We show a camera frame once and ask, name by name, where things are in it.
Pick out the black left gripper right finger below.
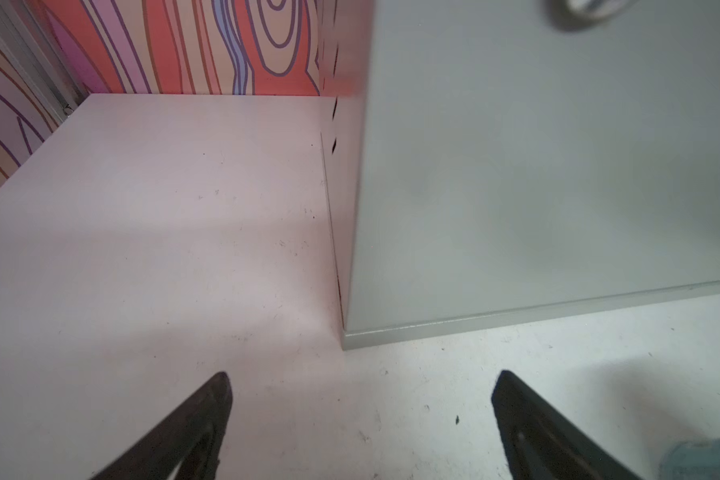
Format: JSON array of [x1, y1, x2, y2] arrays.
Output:
[[491, 370, 637, 479]]

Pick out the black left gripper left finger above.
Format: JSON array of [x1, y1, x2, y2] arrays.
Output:
[[94, 371, 233, 479]]

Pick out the teal label can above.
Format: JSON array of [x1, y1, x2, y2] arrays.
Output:
[[659, 438, 720, 480]]

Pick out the grey metal cabinet box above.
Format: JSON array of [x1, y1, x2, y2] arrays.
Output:
[[317, 1, 720, 349]]

